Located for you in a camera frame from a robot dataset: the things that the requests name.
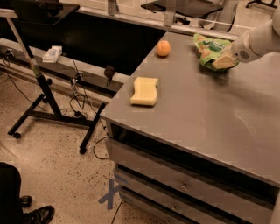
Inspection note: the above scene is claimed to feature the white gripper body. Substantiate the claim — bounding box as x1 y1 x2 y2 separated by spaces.
232 30 264 63

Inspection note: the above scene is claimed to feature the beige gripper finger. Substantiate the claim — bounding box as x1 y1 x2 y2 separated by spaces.
212 54 237 69

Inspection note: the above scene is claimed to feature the green rice chip bag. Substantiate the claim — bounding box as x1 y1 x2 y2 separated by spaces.
193 33 238 72

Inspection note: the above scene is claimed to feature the yellow sponge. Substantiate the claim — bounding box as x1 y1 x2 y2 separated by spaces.
130 77 158 106

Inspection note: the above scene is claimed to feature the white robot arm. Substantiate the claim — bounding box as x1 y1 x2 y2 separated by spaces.
212 6 280 69

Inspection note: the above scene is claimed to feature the orange fruit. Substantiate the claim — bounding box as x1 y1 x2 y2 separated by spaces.
157 40 171 57

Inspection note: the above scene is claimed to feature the grey drawer cabinet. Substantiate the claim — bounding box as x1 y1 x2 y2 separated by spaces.
102 33 280 224

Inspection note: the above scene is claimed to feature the black clamp on ledge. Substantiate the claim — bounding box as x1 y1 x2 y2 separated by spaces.
104 66 116 86

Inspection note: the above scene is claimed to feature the white box on ledge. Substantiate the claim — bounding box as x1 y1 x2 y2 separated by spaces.
43 45 62 63

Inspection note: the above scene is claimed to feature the black rolling stand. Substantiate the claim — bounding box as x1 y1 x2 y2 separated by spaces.
0 9 106 154

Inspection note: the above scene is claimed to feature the black shoe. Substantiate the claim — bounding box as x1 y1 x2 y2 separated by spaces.
20 206 55 224
20 195 32 208

